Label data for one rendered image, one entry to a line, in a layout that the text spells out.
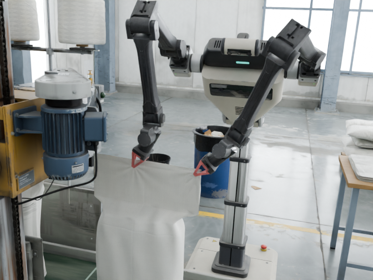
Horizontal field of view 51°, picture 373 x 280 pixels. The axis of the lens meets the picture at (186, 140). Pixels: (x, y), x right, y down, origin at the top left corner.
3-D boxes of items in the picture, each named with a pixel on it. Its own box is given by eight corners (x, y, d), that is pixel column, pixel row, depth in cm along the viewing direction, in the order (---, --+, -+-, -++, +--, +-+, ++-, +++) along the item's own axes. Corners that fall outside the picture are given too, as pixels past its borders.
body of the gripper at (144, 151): (130, 151, 162) (139, 137, 159) (140, 144, 171) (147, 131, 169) (143, 160, 161) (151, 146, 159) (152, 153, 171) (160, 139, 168)
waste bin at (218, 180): (238, 185, 429) (243, 127, 411) (231, 204, 381) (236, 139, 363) (196, 179, 440) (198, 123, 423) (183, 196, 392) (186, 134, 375)
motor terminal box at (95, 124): (107, 141, 143) (107, 110, 140) (107, 149, 134) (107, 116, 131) (84, 141, 141) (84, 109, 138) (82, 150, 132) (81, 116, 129)
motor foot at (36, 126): (59, 131, 137) (58, 107, 135) (38, 139, 126) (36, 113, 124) (36, 129, 140) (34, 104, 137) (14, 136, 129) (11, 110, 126)
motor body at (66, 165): (96, 170, 144) (95, 103, 137) (74, 185, 129) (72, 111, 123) (60, 165, 147) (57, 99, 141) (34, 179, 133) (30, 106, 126)
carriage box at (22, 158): (68, 168, 161) (65, 92, 153) (12, 200, 130) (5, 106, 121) (16, 161, 167) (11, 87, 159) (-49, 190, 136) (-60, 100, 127)
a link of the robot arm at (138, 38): (158, 17, 138) (129, 16, 140) (152, 23, 133) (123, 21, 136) (168, 119, 163) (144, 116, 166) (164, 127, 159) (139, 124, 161)
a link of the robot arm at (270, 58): (302, 50, 127) (276, 34, 131) (295, 54, 123) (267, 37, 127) (250, 145, 154) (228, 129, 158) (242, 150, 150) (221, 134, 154)
